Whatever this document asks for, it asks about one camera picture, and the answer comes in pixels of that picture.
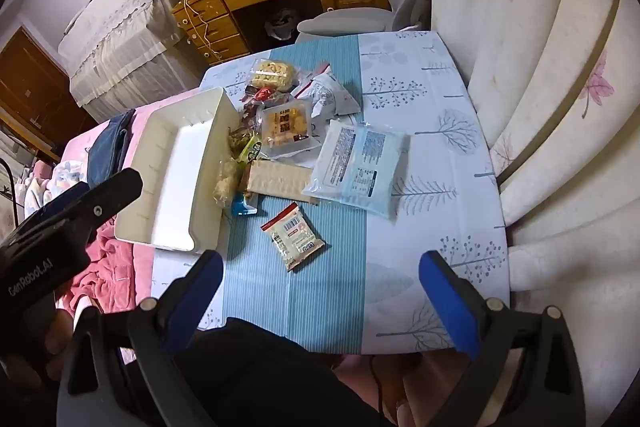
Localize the white plastic storage bin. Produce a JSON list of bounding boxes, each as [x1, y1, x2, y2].
[[114, 87, 241, 254]]

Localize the small red label snack packet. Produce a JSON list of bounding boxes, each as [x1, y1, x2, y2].
[[260, 202, 327, 273]]

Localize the brown wooden door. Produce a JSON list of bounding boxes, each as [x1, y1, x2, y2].
[[0, 27, 98, 148]]

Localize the person's dark clothing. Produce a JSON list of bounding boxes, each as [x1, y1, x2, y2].
[[165, 317, 386, 427]]

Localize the person's left hand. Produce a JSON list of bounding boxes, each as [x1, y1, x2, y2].
[[0, 309, 76, 388]]

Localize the lace covered piano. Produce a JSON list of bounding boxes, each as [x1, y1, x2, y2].
[[57, 0, 198, 122]]

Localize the trash bin with bag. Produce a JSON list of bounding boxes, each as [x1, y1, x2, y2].
[[264, 9, 296, 40]]

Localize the clear yellow biscuit packet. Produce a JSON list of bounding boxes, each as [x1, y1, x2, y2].
[[257, 101, 321, 158]]

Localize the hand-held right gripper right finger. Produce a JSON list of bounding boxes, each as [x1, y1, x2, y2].
[[419, 250, 586, 427]]

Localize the clear beige puffed snack packet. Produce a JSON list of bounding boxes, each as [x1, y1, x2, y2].
[[213, 156, 247, 208]]

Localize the large pale blue snack packet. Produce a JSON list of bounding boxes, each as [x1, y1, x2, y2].
[[305, 119, 411, 220]]

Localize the beige wafer packet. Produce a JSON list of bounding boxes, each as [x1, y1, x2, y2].
[[240, 159, 321, 206]]

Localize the white blue fleece blanket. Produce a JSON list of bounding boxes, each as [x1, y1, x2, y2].
[[12, 159, 93, 220]]

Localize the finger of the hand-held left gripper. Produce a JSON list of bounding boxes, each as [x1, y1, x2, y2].
[[37, 181, 92, 214], [60, 168, 143, 233]]

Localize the white puffy snack bag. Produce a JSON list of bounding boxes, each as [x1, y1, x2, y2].
[[299, 71, 362, 118]]

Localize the black cable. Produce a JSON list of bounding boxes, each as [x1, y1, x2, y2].
[[369, 354, 388, 420]]

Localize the tree print tablecloth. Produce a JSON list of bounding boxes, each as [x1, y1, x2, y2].
[[150, 29, 511, 355]]

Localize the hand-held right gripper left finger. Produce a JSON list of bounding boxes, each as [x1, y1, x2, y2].
[[56, 250, 225, 427]]

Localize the green snack packet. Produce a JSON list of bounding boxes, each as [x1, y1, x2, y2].
[[235, 134, 264, 164]]

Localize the pink bedsheet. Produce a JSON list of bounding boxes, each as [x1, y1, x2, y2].
[[60, 103, 168, 258]]

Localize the clear nut snack packet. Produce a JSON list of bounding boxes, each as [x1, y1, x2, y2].
[[227, 127, 251, 155]]

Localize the white charging cable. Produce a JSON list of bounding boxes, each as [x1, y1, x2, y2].
[[182, 0, 221, 60]]

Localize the folded blue jeans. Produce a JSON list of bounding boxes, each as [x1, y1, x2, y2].
[[86, 109, 137, 188]]

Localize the clear yellow cookie tray pack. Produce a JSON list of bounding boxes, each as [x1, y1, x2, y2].
[[250, 58, 299, 92]]

